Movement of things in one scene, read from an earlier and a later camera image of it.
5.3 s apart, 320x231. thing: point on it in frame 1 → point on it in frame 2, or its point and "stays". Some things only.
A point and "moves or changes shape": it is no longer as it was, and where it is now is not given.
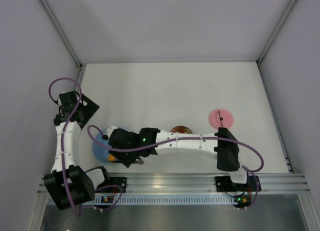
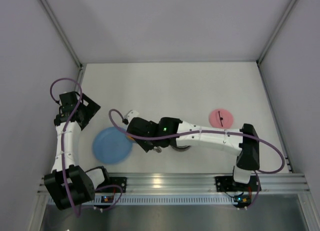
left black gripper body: x=88 y=109 stays
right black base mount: x=225 y=184 stays
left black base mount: x=121 y=181 stays
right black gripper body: x=127 y=160 → x=144 y=144
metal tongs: x=139 y=161 moves or changes shape
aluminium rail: x=193 y=183 stays
